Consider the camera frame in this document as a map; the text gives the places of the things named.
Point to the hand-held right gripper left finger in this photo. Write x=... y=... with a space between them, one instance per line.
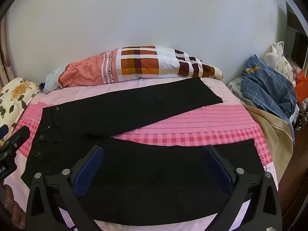
x=89 y=168

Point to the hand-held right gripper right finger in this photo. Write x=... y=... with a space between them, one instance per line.
x=219 y=170

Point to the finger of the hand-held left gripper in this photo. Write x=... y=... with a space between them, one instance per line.
x=20 y=136
x=3 y=131

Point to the black pants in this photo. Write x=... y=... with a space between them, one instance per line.
x=144 y=173

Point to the person's left hand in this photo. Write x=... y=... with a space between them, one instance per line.
x=10 y=207

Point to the floral cream pillow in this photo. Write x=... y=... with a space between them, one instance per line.
x=14 y=96

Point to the pink checked bed sheet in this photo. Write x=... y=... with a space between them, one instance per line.
x=192 y=125

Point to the beige cloth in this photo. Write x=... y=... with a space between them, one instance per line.
x=272 y=122

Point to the striped brown curtain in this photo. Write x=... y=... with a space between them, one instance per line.
x=4 y=60

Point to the blue checked cloth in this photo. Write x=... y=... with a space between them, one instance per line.
x=269 y=86

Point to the red orange cloth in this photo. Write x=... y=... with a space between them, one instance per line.
x=302 y=84

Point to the white printed cloth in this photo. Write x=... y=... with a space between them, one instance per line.
x=276 y=53

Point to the dark framed panel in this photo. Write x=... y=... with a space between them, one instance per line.
x=297 y=36

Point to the wooden bed frame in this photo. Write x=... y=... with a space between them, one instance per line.
x=296 y=173

